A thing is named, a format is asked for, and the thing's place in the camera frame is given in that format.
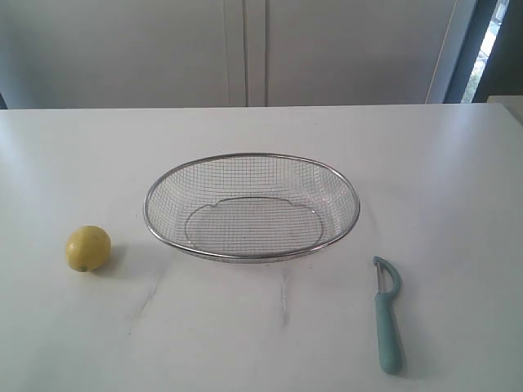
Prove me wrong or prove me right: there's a yellow lemon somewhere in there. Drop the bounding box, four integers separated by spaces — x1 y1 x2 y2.
65 225 111 272

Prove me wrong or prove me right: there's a teal handled peeler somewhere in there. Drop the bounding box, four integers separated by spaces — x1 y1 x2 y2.
373 256 403 375

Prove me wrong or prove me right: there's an oval wire mesh basket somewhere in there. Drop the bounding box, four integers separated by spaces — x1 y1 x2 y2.
143 153 360 263

